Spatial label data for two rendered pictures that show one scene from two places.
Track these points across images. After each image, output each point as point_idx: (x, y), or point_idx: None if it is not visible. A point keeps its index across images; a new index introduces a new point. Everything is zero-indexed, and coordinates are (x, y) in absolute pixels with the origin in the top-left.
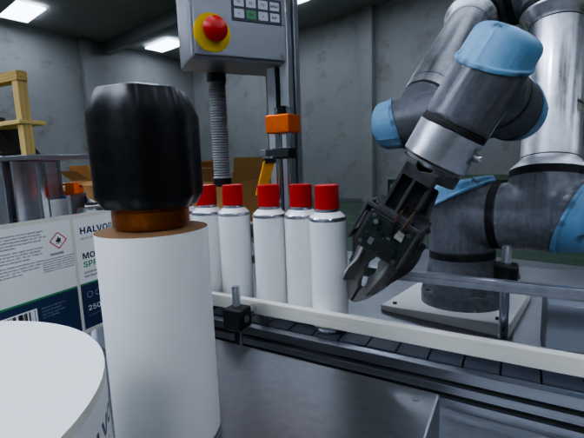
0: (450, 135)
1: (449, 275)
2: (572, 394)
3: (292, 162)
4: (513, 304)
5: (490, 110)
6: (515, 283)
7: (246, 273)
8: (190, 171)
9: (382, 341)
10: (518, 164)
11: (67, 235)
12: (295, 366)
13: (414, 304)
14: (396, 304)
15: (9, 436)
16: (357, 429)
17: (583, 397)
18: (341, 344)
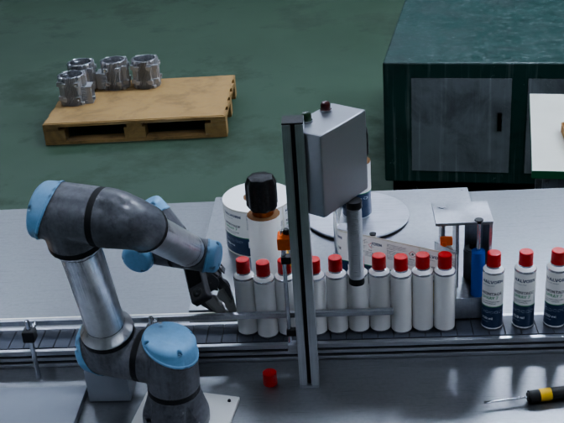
0: None
1: (181, 314)
2: (140, 325)
3: (282, 264)
4: (139, 416)
5: None
6: (151, 315)
7: None
8: (246, 200)
9: (216, 328)
10: (128, 315)
11: (336, 226)
12: None
13: (213, 402)
14: (227, 399)
15: (230, 202)
16: (212, 291)
17: (137, 325)
18: (236, 322)
